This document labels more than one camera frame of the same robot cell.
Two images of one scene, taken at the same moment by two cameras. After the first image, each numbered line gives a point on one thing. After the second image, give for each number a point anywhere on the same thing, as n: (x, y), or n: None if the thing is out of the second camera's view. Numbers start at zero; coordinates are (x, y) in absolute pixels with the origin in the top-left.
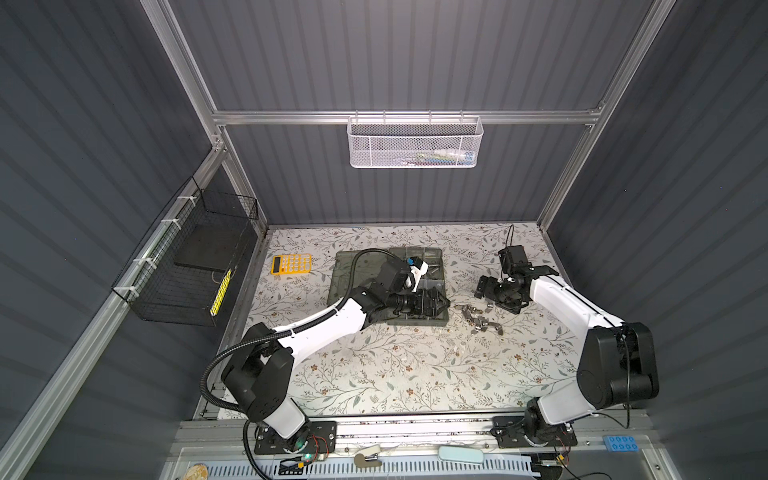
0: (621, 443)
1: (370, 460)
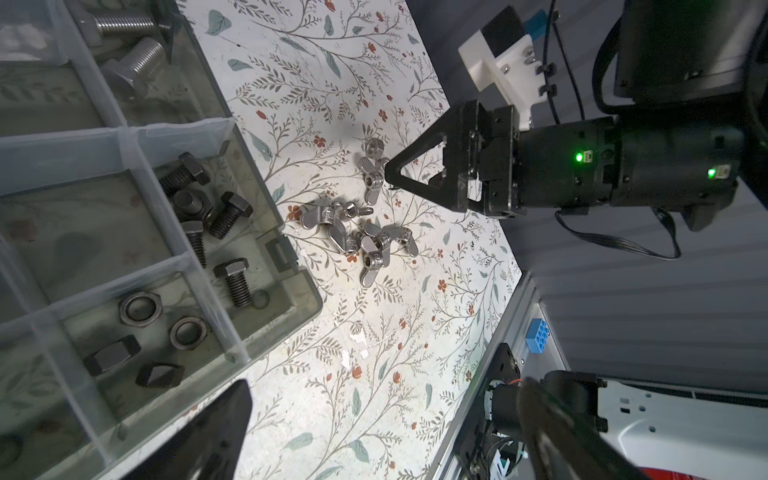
0: (537, 335)
1: None
